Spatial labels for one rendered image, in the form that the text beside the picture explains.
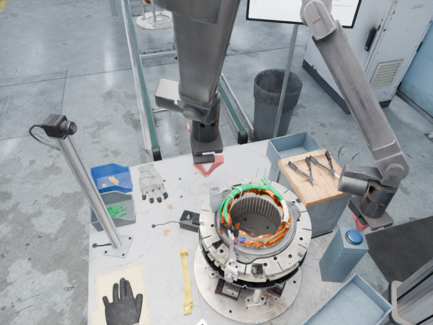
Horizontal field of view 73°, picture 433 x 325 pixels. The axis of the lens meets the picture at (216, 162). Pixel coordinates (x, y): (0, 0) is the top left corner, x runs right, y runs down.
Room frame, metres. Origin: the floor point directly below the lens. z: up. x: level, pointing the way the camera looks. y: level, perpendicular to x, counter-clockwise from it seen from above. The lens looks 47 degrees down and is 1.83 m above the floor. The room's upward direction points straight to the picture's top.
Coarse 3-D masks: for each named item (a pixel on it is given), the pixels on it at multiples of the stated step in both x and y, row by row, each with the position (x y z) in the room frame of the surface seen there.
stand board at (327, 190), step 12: (300, 156) 0.74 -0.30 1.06; (288, 168) 0.68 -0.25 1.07; (300, 168) 0.68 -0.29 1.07; (312, 168) 0.68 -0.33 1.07; (336, 168) 0.68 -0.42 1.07; (288, 180) 0.65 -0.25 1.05; (300, 180) 0.63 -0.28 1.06; (324, 180) 0.63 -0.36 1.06; (336, 180) 0.63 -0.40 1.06; (300, 192) 0.58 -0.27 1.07; (312, 192) 0.58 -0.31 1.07; (324, 192) 0.58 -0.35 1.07; (336, 192) 0.58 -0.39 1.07; (312, 204) 0.54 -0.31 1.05
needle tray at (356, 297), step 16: (352, 288) 0.29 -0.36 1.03; (368, 288) 0.28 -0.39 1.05; (336, 304) 0.25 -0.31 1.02; (352, 304) 0.25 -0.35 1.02; (368, 304) 0.25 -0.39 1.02; (384, 304) 0.24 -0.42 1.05; (320, 320) 0.21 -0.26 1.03; (336, 320) 0.21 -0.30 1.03; (352, 320) 0.21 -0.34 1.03; (368, 320) 0.21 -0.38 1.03
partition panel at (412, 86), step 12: (432, 24) 2.59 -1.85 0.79; (432, 36) 2.53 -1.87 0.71; (420, 48) 2.58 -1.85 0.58; (432, 48) 2.47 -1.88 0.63; (420, 60) 2.53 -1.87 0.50; (432, 60) 2.42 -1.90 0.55; (408, 72) 2.58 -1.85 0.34; (420, 72) 2.46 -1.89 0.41; (432, 72) 2.36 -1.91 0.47; (408, 84) 2.52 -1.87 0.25; (420, 84) 2.40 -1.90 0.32; (432, 84) 2.30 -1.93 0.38; (408, 96) 2.45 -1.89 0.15; (420, 96) 2.34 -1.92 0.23; (432, 96) 2.24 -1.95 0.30; (432, 108) 2.18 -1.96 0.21
